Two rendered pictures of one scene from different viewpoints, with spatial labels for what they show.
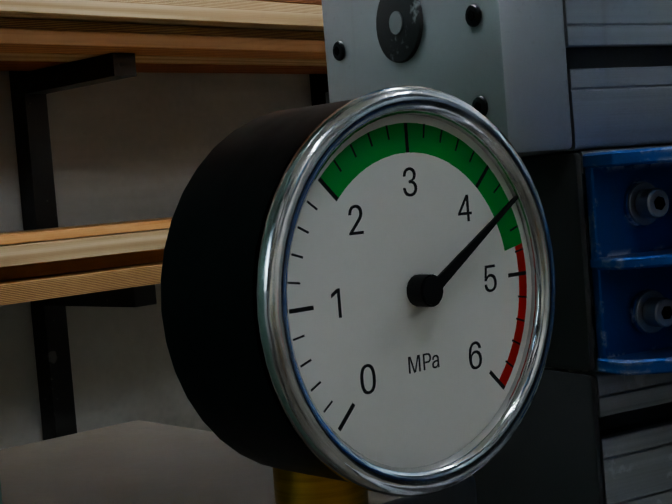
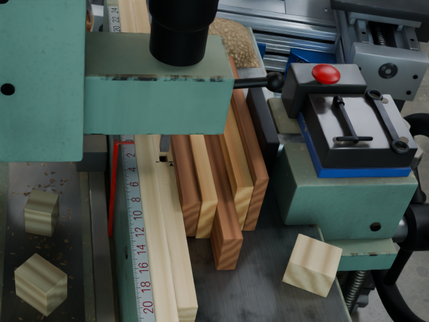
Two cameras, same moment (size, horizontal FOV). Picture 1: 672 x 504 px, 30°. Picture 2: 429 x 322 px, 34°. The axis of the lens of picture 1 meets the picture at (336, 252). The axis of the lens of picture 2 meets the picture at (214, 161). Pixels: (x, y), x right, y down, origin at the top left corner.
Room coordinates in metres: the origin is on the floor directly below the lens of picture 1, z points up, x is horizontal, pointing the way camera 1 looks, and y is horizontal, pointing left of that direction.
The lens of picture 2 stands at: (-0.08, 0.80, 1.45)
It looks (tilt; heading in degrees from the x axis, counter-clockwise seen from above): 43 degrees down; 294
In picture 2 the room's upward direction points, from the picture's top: 12 degrees clockwise
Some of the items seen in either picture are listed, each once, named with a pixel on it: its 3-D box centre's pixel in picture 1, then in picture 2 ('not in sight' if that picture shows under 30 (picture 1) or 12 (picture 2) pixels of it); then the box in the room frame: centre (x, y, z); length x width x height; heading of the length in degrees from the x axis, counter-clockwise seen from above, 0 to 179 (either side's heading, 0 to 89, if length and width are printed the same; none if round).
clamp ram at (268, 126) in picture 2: not in sight; (282, 145); (0.10, 0.24, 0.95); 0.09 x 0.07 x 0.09; 131
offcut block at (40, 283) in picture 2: not in sight; (41, 284); (0.24, 0.47, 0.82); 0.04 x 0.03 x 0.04; 178
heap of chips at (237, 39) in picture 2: not in sight; (205, 34); (0.29, 0.09, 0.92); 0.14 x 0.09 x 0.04; 41
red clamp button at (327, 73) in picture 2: not in sight; (325, 73); (0.09, 0.19, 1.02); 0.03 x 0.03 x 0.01
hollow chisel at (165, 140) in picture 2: not in sight; (166, 131); (0.19, 0.33, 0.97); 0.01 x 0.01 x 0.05; 41
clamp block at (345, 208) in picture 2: not in sight; (329, 167); (0.05, 0.20, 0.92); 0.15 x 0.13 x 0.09; 131
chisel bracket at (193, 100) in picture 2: not in sight; (150, 88); (0.21, 0.34, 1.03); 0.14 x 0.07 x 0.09; 41
